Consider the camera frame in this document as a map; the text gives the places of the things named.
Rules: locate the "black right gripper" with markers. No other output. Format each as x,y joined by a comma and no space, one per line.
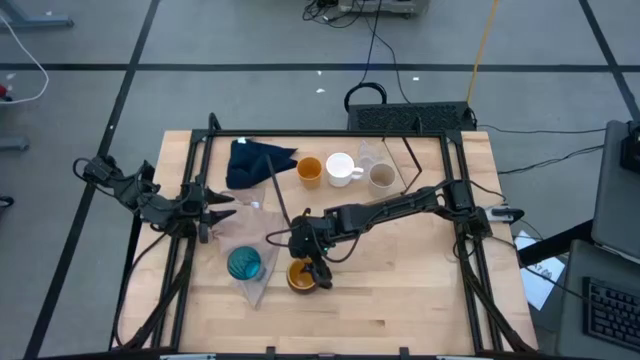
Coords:
310,237

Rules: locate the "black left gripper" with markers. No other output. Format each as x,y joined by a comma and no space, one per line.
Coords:
195,205

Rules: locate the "black mug yellow inside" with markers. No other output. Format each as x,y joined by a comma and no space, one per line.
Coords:
298,281

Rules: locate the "teal faceted plastic tumbler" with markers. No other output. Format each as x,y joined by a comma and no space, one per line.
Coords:
245,263

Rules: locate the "small orange cup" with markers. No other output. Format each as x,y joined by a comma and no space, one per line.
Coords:
310,170

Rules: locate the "clear glass cup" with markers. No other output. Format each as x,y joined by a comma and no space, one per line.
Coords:
367,154

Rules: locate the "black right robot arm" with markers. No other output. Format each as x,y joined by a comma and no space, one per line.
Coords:
390,207

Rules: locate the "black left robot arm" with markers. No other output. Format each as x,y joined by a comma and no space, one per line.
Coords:
150,207

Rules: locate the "pink cloth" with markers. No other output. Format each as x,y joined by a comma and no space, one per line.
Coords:
245,230

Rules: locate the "navy blue cloth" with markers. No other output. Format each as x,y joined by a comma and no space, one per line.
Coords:
255,162

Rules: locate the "black perforated computer case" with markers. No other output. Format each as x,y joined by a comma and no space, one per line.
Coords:
410,117

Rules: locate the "white paper sheet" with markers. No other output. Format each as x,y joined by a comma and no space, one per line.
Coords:
540,280

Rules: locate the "grey desk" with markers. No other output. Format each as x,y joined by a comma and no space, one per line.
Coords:
572,300

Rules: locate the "grey cart base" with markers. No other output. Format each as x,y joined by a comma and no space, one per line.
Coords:
380,6

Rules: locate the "grey table leg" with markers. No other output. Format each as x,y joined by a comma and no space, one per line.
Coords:
35,21

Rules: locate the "black keyboard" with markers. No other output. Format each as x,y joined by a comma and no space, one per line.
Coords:
612,312

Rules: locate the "grey laptop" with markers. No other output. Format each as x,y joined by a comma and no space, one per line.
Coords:
617,200

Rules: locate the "black clamp bracket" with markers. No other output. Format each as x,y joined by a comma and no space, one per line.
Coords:
404,352
270,352

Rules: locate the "black metal table frame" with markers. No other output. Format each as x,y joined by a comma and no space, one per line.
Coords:
457,160

